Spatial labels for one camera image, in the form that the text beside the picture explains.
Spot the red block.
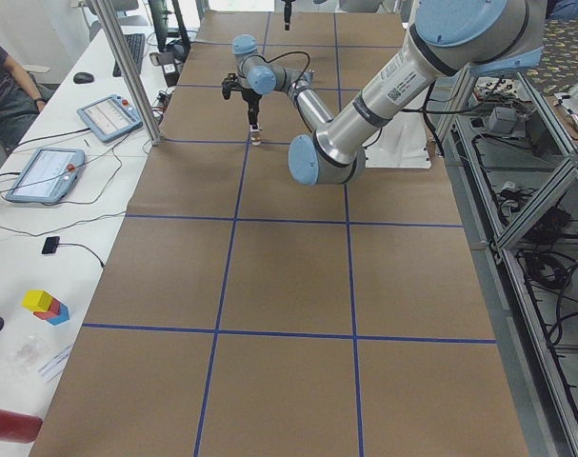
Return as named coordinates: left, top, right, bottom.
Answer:
left=33, top=299, right=62, bottom=321

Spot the black keyboard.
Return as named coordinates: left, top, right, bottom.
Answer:
left=124, top=33, right=146, bottom=74

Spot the white pedestal column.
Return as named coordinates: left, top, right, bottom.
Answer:
left=366, top=112, right=431, bottom=169

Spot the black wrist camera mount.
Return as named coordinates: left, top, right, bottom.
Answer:
left=221, top=72, right=243, bottom=100

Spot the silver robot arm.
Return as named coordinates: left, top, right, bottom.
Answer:
left=222, top=0, right=547, bottom=186

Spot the yellow block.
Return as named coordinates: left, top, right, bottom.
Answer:
left=22, top=289, right=53, bottom=313

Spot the black camera cable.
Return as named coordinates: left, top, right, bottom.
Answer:
left=262, top=50, right=316, bottom=96

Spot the red cylinder bottle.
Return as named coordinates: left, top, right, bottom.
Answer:
left=0, top=409, right=43, bottom=444

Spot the far teach pendant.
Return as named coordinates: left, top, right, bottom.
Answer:
left=76, top=94, right=143, bottom=143

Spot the seated person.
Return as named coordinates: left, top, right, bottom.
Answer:
left=0, top=46, right=53, bottom=168

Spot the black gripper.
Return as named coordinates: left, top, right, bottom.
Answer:
left=242, top=0, right=291, bottom=130

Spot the blue block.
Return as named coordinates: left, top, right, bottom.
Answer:
left=46, top=304, right=70, bottom=326

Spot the near teach pendant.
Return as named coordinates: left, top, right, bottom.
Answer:
left=5, top=148, right=86, bottom=204

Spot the small black box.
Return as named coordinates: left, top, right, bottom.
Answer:
left=41, top=236, right=60, bottom=255

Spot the circuit board with wires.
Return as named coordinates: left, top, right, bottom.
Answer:
left=151, top=90, right=172, bottom=122

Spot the white brass PPR valve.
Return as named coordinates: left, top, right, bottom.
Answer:
left=249, top=129, right=262, bottom=146

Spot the aluminium frame post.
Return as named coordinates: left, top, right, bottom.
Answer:
left=91, top=0, right=162, bottom=146

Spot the clear plastic bag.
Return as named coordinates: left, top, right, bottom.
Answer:
left=7, top=335, right=50, bottom=379

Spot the teach pendant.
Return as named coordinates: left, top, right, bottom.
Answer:
left=76, top=94, right=143, bottom=143
left=5, top=148, right=86, bottom=204

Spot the black computer mouse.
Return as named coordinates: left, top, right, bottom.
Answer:
left=72, top=71, right=95, bottom=85

